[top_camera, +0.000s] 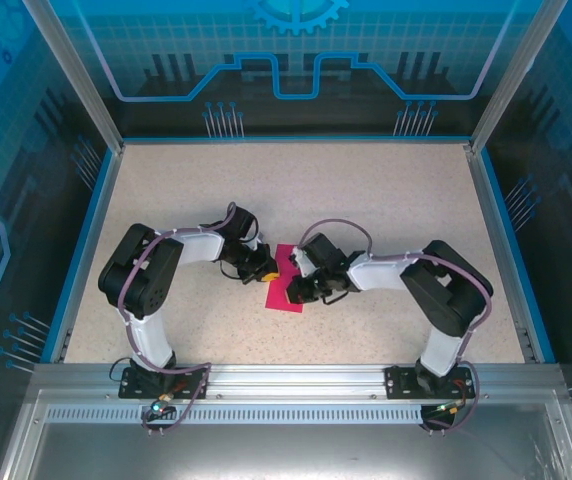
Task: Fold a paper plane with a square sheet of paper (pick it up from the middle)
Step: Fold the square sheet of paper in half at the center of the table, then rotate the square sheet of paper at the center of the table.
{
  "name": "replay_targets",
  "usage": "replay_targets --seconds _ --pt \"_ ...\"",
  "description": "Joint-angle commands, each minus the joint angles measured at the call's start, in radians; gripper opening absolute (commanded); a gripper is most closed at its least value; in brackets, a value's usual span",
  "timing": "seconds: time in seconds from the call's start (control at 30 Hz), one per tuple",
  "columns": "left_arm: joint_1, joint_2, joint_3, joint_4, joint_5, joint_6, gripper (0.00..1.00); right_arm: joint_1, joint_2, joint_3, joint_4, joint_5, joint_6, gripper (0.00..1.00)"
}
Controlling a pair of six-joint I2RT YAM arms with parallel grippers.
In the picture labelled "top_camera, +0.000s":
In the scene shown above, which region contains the pink paper sheet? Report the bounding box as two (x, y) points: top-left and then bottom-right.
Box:
(264, 243), (307, 315)

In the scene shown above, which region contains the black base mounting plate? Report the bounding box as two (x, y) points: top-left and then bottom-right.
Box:
(384, 364), (477, 400)
(117, 366), (211, 400)

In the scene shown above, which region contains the metal tray panel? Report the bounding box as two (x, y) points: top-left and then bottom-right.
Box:
(0, 388), (572, 480)

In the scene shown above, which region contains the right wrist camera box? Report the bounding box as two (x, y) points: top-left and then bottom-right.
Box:
(289, 245), (318, 279)

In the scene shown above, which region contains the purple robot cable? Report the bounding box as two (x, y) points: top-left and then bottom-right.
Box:
(298, 218), (493, 434)
(118, 201), (265, 437)

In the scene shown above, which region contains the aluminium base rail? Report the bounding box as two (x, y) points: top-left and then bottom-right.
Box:
(33, 363), (562, 401)

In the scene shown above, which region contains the slotted cable duct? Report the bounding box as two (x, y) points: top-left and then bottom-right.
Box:
(44, 405), (425, 426)

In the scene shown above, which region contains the blue-edged aluminium side rail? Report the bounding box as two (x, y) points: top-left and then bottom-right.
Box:
(465, 141), (560, 365)
(40, 141), (126, 365)

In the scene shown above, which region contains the brass cable connector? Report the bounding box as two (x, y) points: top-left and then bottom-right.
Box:
(148, 391), (175, 417)
(433, 399), (467, 417)

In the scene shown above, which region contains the aluminium frame post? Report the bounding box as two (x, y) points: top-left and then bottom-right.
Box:
(20, 0), (126, 154)
(468, 0), (570, 154)

